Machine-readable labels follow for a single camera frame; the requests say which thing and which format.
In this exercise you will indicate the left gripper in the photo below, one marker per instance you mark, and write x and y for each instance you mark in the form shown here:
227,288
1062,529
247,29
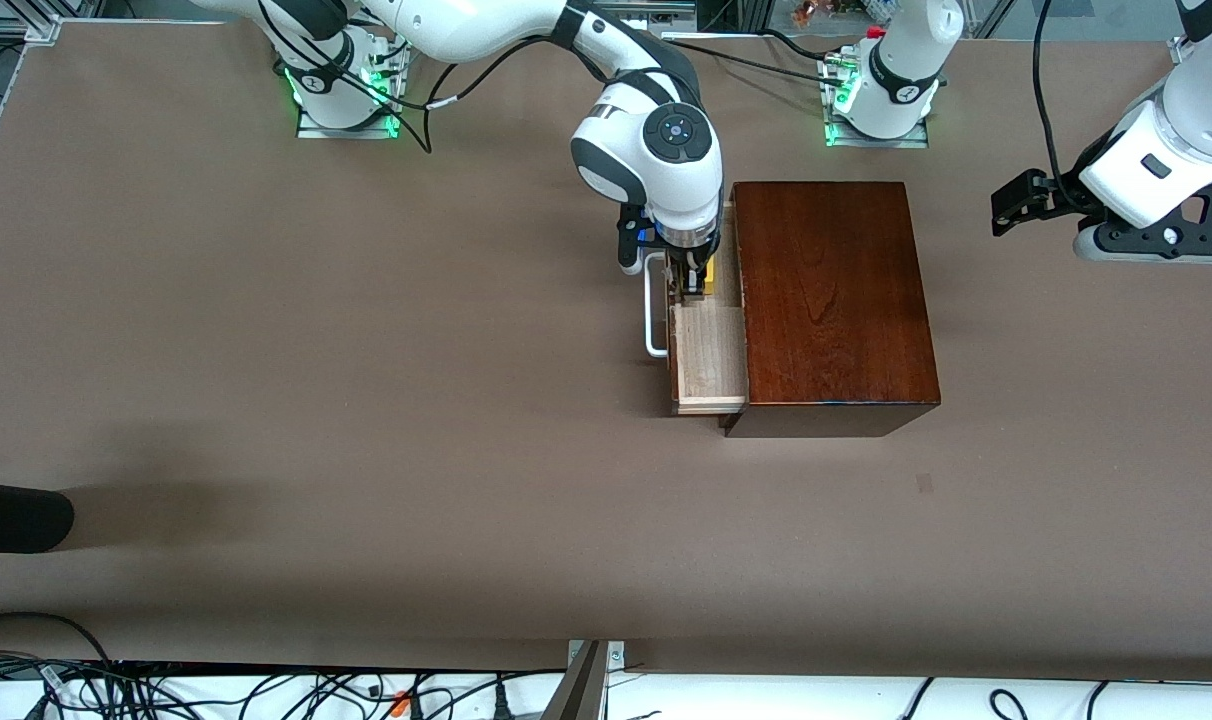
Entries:
1066,193

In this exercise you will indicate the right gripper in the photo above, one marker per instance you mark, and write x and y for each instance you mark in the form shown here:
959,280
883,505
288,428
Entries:
688,264

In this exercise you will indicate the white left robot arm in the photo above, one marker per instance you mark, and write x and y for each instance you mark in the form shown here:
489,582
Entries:
906,60

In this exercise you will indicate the dark brown wooden cabinet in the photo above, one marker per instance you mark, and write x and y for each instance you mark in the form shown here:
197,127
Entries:
836,300

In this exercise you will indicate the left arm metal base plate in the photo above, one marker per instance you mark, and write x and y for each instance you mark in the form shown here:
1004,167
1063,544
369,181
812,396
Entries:
876,142

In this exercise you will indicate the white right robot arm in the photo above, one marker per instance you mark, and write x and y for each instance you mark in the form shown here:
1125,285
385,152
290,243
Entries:
466,25

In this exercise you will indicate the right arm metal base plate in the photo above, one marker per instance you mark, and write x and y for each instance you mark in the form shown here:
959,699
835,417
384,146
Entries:
346,133

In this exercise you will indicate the yellow block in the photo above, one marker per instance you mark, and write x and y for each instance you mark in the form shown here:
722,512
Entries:
711,275

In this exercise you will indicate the black cylinder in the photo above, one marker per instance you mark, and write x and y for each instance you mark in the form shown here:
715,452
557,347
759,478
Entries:
16,516

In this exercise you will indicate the metal bracket with dark bar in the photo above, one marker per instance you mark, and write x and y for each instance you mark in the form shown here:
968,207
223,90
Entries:
581,695

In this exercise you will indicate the aluminium frame profile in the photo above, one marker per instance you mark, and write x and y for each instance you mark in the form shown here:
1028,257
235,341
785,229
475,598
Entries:
6,30
1181,50

